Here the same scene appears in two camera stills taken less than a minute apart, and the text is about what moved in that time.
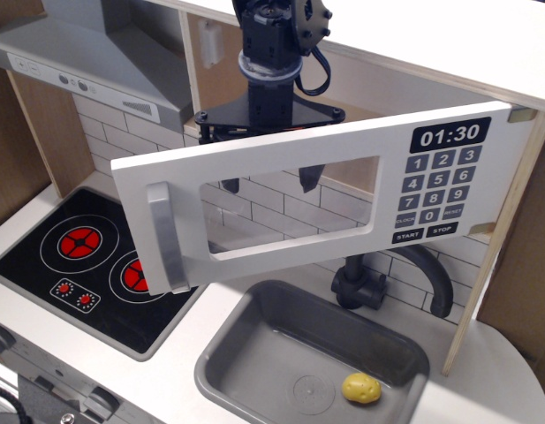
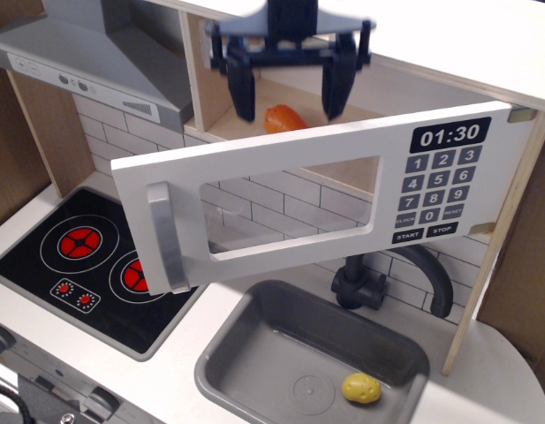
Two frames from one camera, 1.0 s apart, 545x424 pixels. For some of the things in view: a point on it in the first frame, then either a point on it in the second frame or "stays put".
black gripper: x=268 y=107 → x=290 y=31
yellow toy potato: x=361 y=388 stays put
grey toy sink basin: x=284 y=354 stays put
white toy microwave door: x=441 y=179 stays put
